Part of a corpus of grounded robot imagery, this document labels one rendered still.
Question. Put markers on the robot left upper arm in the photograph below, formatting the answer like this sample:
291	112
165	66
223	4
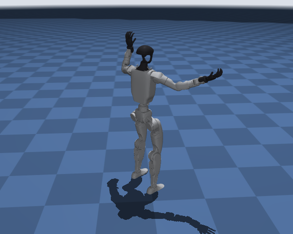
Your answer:
127	69

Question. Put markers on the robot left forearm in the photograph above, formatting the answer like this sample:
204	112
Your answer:
127	57

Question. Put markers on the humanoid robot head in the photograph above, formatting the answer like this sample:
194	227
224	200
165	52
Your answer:
144	50

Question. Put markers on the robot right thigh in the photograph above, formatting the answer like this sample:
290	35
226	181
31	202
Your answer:
156	134

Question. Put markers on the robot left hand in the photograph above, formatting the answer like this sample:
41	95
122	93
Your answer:
129	41

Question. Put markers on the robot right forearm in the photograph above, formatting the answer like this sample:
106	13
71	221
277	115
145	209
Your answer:
188	84

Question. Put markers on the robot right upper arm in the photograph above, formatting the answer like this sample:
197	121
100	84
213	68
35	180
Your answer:
159	77

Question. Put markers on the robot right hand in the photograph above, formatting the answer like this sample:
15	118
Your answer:
211	77

